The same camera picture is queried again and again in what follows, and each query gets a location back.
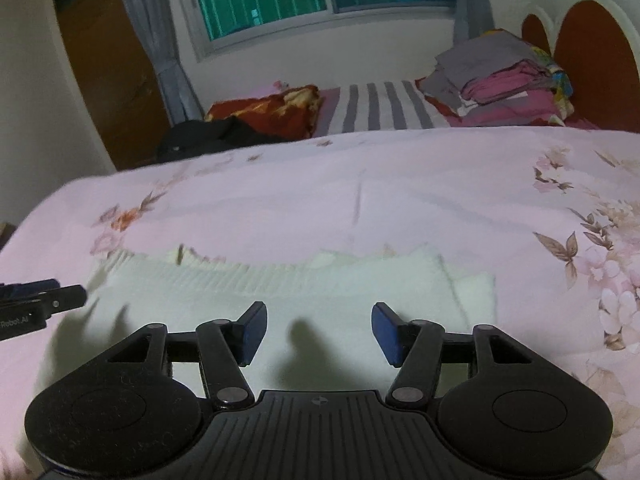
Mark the grey curtain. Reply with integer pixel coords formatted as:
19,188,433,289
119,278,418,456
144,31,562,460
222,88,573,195
110,0,204,129
446,0,497,42

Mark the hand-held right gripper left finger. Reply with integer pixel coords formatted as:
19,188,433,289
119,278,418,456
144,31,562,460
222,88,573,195
64,301,269,411

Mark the black cloth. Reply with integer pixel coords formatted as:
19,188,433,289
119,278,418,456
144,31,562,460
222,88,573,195
156,116,287,164

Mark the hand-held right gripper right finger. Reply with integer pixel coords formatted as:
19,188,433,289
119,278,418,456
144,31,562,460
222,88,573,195
371,302,572,411

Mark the white knit sweater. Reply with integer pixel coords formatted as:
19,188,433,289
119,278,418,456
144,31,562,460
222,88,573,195
87,242,499,401

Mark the pile of folded clothes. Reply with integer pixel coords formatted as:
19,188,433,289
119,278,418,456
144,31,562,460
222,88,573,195
416,28,577,127

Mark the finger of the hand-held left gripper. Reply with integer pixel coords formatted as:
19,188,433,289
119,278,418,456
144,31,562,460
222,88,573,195
0,284,89,317
0,279,59,295

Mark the grey striped blanket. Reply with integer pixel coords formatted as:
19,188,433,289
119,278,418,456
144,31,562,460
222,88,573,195
314,80,452,137

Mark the brown wooden door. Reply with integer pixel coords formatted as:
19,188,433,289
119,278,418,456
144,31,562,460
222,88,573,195
50,0,172,172

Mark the pink floral bed sheet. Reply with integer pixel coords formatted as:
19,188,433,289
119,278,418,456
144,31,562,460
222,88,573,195
0,126,640,480

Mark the red floral blanket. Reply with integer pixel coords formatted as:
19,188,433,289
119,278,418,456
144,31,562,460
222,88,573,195
204,84,322,139

